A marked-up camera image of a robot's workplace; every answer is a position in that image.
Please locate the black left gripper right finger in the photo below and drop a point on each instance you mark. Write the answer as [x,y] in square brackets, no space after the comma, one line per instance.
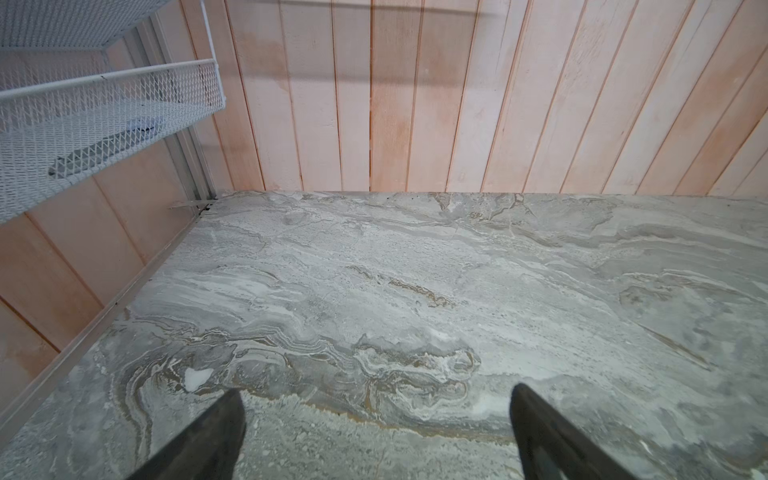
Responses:
[551,447]

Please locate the white mesh wall shelf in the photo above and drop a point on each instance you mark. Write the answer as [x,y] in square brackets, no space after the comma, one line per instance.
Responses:
[66,115]

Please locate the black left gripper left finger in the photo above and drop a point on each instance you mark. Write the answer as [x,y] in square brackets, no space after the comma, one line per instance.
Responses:
[208,448]

